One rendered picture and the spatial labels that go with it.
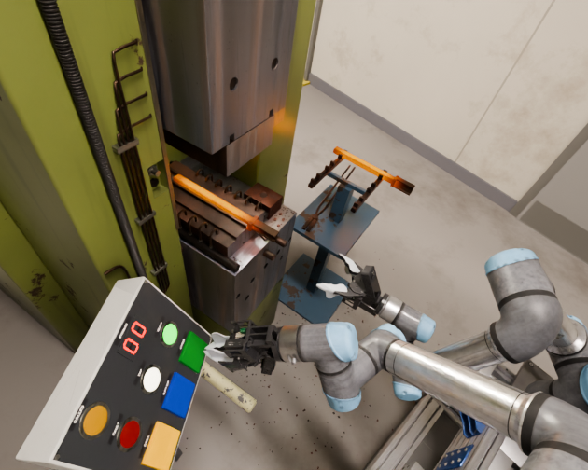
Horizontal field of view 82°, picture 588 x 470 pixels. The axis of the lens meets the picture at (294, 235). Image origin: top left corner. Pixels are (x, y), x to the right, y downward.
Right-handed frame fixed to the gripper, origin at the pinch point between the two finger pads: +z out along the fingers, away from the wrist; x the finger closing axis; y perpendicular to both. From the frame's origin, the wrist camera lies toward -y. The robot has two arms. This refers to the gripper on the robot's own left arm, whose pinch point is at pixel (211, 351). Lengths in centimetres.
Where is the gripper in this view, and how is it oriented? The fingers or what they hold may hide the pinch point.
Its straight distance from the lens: 87.9
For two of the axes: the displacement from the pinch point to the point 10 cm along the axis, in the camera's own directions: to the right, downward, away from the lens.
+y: -3.7, -6.6, -6.6
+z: -9.2, 1.6, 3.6
